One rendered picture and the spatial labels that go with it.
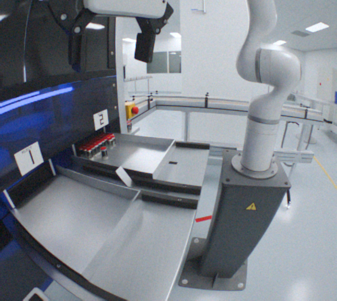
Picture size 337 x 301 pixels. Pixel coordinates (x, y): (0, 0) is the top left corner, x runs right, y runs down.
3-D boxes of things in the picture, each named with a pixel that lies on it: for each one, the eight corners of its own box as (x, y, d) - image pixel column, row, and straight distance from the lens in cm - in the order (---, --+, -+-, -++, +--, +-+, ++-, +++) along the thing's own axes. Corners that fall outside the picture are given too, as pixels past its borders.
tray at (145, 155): (73, 163, 70) (70, 154, 68) (108, 138, 86) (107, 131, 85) (153, 183, 51) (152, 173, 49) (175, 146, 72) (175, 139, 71)
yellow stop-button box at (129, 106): (117, 118, 90) (116, 104, 88) (125, 114, 95) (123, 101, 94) (130, 119, 86) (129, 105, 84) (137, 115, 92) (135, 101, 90)
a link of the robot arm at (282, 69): (252, 112, 68) (255, 50, 67) (296, 123, 66) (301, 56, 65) (242, 118, 57) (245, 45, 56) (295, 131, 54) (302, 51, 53)
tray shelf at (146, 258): (4, 224, 60) (1, 219, 59) (114, 138, 91) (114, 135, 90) (154, 330, 33) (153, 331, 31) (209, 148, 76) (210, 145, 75)
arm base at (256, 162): (271, 155, 79) (278, 114, 73) (282, 181, 63) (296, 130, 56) (230, 152, 75) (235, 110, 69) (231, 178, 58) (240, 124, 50)
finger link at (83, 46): (59, 10, 17) (57, 80, 17) (91, 9, 18) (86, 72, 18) (53, 15, 20) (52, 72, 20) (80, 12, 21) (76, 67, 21)
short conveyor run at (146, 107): (114, 140, 93) (110, 111, 89) (93, 137, 103) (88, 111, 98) (157, 110, 151) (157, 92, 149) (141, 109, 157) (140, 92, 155)
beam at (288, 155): (160, 151, 169) (159, 139, 164) (162, 147, 176) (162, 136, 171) (311, 163, 193) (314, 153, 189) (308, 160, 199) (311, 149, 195)
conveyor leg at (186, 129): (179, 183, 183) (180, 110, 149) (181, 178, 190) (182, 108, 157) (188, 184, 181) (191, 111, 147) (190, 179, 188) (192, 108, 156)
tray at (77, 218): (10, 212, 59) (4, 202, 57) (59, 172, 66) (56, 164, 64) (88, 281, 35) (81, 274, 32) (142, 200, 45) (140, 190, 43)
